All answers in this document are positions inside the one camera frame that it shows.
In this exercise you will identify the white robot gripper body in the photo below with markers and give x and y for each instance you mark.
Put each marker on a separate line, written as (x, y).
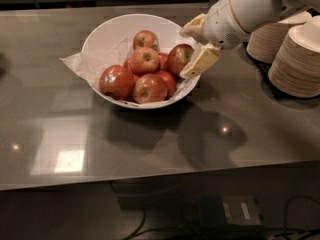
(219, 24)

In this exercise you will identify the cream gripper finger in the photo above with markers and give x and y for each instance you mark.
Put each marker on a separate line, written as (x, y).
(204, 56)
(194, 29)

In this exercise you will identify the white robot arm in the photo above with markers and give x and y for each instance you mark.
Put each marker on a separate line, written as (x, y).
(253, 14)

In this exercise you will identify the hidden red apple centre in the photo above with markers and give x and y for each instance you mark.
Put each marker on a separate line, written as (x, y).
(163, 61)

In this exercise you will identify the small red apple front right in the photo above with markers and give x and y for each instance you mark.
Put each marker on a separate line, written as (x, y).
(170, 82)

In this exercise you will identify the back red apple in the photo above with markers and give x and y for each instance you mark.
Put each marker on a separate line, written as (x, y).
(146, 38)

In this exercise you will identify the top centre red apple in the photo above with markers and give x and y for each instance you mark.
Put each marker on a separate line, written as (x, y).
(144, 60)

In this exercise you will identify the front centre red apple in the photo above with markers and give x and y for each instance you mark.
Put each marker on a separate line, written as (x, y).
(149, 88)

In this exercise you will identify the white ceramic bowl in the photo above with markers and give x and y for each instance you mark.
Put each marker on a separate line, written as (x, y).
(128, 25)

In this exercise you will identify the red apple with sticker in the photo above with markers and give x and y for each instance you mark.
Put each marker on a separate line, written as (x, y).
(116, 82)

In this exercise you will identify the white paper bowl liner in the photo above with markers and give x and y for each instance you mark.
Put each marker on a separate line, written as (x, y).
(83, 65)

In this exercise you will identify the back stack of paper plates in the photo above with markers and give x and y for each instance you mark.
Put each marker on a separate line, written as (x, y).
(265, 42)

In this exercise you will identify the stack of paper plates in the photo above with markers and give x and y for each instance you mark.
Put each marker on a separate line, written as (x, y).
(306, 35)
(265, 42)

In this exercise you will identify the black tray under plates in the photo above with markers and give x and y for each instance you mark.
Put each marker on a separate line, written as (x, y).
(266, 74)

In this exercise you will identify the front stack of paper plates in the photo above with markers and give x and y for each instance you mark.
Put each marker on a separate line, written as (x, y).
(306, 35)

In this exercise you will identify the dark box on floor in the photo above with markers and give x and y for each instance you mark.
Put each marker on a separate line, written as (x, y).
(229, 212)

